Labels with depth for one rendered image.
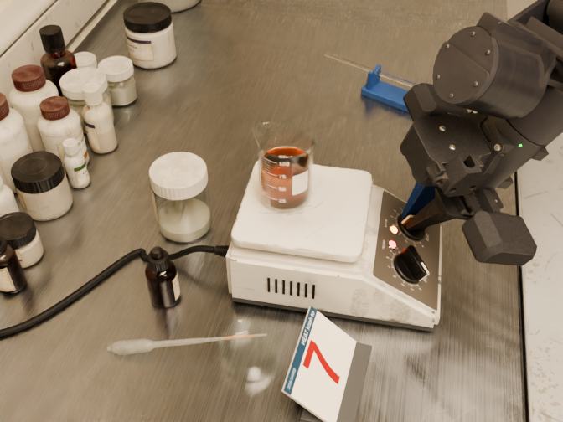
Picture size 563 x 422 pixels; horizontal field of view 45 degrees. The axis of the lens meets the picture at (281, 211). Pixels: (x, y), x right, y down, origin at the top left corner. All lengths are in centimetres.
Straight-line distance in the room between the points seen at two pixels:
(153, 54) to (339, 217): 47
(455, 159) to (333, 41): 56
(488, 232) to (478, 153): 6
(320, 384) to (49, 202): 36
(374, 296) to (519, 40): 25
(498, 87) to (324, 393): 28
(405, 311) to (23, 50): 60
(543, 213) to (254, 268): 35
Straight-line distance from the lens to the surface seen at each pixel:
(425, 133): 56
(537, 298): 72
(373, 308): 63
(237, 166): 82
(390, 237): 66
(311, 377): 59
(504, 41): 51
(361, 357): 63
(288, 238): 61
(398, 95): 94
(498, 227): 58
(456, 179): 54
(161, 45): 100
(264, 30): 109
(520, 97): 52
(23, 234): 72
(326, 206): 64
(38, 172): 76
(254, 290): 64
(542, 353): 68
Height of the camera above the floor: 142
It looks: 43 degrees down
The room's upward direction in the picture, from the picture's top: straight up
